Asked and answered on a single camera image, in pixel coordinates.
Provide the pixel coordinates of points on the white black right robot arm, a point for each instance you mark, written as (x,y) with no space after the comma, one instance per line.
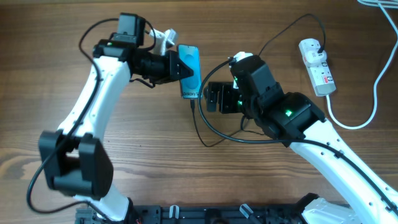
(293,120)

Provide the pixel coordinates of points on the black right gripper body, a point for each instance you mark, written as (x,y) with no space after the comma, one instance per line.
(232,102)

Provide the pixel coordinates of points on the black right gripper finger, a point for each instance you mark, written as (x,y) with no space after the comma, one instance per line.
(216,86)
(211,102)

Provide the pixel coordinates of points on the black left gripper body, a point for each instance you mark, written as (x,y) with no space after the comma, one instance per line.
(159,68)

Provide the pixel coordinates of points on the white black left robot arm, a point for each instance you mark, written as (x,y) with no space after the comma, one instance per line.
(74,161)

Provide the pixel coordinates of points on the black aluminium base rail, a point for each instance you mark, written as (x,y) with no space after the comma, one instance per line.
(283,213)

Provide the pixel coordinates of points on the white charger plug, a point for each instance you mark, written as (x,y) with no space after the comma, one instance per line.
(312,58)

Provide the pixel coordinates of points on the white power strip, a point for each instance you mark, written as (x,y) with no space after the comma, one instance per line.
(320,76)

